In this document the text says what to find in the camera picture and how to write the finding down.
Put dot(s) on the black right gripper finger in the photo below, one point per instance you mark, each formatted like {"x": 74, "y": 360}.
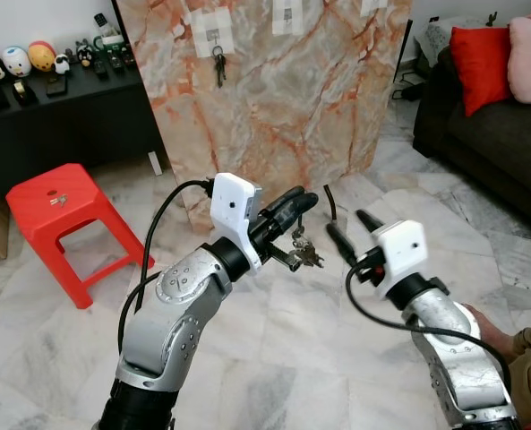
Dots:
{"x": 369, "y": 220}
{"x": 342, "y": 244}

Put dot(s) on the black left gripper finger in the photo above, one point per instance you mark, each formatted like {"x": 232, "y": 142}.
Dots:
{"x": 287, "y": 202}
{"x": 299, "y": 215}

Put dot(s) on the dark key bunch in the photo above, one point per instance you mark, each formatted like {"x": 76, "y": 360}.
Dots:
{"x": 218, "y": 67}

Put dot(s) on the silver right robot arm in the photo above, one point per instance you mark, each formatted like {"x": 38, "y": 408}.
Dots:
{"x": 462, "y": 358}

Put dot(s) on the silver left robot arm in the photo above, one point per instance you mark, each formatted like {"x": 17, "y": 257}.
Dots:
{"x": 171, "y": 313}

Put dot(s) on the black board stand leg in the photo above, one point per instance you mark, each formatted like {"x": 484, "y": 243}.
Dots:
{"x": 329, "y": 202}

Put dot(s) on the marble pattern board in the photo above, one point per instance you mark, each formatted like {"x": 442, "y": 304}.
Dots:
{"x": 292, "y": 116}

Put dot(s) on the black floor charger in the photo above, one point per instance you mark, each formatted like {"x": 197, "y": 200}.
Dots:
{"x": 413, "y": 90}

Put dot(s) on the dark sofa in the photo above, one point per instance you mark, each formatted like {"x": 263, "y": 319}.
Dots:
{"x": 498, "y": 152}

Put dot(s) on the person bare foot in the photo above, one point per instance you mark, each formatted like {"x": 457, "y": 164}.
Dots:
{"x": 493, "y": 336}

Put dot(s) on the red cushion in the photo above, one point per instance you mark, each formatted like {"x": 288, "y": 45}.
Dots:
{"x": 480, "y": 67}

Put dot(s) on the grey patterned cushion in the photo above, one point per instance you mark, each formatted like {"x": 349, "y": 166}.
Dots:
{"x": 440, "y": 36}

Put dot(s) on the black remote control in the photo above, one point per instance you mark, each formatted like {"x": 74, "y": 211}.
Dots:
{"x": 102, "y": 66}
{"x": 117, "y": 61}

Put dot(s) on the black low console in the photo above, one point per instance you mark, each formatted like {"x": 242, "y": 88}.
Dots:
{"x": 68, "y": 143}

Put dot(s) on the red plastic stool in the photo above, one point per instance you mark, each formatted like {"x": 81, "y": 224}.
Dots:
{"x": 41, "y": 210}

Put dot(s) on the green white holder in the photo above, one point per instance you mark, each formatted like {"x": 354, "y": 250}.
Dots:
{"x": 111, "y": 40}

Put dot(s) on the black white figure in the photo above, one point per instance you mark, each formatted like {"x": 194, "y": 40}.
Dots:
{"x": 85, "y": 55}

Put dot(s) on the black phone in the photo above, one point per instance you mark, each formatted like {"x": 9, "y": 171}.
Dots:
{"x": 55, "y": 86}

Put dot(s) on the small panda figure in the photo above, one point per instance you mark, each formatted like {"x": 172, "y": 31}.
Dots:
{"x": 62, "y": 64}

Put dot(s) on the black tape dispenser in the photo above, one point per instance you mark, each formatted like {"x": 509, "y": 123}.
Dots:
{"x": 24, "y": 94}

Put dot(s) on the yellow orange plush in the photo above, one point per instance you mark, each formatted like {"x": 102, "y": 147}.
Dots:
{"x": 42, "y": 56}

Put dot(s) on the white blue plush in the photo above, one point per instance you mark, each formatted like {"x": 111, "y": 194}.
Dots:
{"x": 17, "y": 61}

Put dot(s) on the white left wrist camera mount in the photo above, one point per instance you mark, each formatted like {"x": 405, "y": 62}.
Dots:
{"x": 231, "y": 206}

